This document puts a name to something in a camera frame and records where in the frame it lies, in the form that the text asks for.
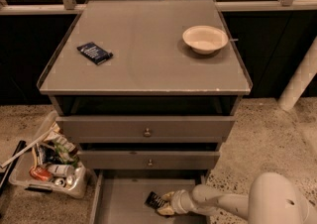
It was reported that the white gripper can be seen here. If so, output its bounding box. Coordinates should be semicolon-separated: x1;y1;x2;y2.
157;189;191;216

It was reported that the black chocolate rxbar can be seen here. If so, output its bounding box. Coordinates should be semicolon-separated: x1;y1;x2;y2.
145;191;166;210

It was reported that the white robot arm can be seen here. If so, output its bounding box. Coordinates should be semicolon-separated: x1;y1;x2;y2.
158;172;317;224

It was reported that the grey bottom drawer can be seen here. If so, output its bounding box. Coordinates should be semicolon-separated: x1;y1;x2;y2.
89;170;210;224

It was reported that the grey drawer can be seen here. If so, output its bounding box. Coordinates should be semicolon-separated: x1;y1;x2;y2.
56;116;235;143
78;151;220;169
89;170;210;224

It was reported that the grey middle drawer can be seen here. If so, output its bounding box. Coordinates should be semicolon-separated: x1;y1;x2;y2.
78;151;220;169

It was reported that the grey drawer cabinet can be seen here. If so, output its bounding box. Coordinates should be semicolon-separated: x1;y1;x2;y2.
37;0;254;224

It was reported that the grey top drawer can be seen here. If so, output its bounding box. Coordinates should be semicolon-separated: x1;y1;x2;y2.
56;116;235;143

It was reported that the white bottle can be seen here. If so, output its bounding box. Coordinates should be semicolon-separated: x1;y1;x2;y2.
48;165;74;177

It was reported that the green snack bag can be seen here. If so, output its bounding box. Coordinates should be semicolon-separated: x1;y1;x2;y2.
54;143;78;168

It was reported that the clear plastic bin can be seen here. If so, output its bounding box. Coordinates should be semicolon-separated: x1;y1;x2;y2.
9;111;87;198

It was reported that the red soda can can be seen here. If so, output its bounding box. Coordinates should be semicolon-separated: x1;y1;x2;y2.
29;167;53;181

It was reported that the blue snack bar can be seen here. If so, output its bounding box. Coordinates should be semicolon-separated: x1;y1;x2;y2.
77;42;113;65

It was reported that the white bowl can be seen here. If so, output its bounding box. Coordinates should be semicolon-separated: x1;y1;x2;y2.
182;26;229;55

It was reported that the white post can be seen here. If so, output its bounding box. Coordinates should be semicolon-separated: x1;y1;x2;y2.
277;37;317;111

